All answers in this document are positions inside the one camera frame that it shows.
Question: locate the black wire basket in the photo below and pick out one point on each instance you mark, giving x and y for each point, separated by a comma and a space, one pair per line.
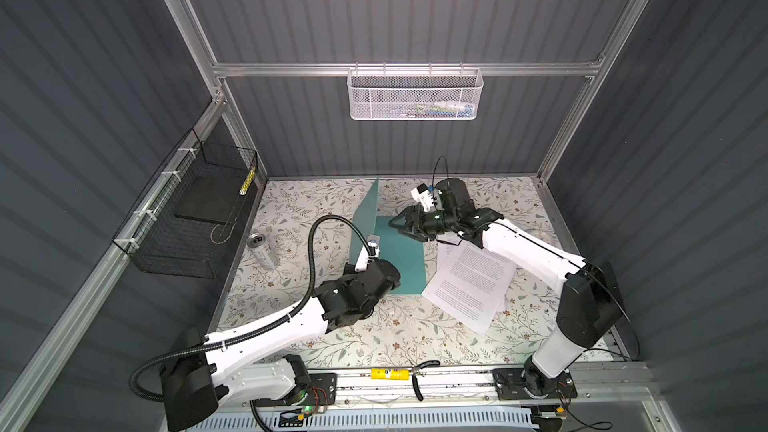
190, 223

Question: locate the teal file folder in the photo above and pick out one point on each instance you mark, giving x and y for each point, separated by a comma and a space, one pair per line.
406, 254

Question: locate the yellow label tag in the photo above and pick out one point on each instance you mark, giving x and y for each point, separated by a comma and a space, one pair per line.
390, 374

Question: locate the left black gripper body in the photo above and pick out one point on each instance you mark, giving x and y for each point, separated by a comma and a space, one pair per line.
349, 276

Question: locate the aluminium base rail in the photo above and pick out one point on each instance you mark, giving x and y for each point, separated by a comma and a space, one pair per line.
477, 385

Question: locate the black notebook in basket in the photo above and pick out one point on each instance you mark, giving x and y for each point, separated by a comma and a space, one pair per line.
209, 199

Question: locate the English text paper sheet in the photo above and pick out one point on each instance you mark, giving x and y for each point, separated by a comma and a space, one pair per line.
470, 284

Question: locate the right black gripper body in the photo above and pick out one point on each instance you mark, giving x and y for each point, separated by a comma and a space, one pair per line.
439, 223

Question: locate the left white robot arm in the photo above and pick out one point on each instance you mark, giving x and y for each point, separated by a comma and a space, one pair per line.
204, 372

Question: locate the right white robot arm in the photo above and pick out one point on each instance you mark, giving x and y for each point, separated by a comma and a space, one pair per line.
590, 302

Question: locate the white wire mesh basket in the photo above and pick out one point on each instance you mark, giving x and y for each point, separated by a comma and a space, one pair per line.
420, 94

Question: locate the yellow marker pen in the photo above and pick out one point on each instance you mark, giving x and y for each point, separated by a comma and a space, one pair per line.
247, 182

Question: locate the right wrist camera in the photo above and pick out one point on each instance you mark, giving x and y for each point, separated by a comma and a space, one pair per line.
424, 197

